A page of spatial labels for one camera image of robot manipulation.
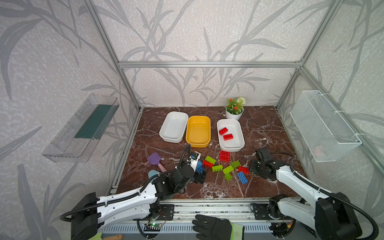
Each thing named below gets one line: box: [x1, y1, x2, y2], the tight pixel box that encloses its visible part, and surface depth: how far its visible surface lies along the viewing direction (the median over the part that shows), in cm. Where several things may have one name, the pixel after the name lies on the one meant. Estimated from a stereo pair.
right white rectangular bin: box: [217, 119, 245, 152], surface depth 104 cm
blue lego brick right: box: [237, 171, 249, 185], surface depth 85 cm
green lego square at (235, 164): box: [231, 160, 241, 169], surface depth 91 cm
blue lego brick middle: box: [196, 160, 204, 173], surface depth 90 cm
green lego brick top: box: [205, 155, 217, 165], surface depth 93 cm
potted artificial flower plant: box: [225, 97, 246, 121], surface depth 104 cm
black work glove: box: [192, 214, 244, 240], surface depth 70 cm
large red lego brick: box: [219, 150, 231, 163], surface depth 95 cm
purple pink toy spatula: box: [148, 152, 167, 173], surface depth 93 cm
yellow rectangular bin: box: [185, 115, 211, 148], surface depth 106 cm
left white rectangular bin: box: [159, 111, 189, 144], surface depth 110 cm
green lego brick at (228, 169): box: [222, 165, 234, 174], surface depth 88 cm
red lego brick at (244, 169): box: [238, 166, 250, 175], surface depth 88 cm
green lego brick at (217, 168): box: [212, 164, 224, 172], surface depth 88 cm
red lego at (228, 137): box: [223, 133, 234, 141], surface depth 104 cm
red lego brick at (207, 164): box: [202, 160, 214, 169], surface depth 90 cm
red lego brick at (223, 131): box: [218, 127, 229, 136], surface depth 107 cm
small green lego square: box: [224, 173, 233, 181], surface depth 86 cm
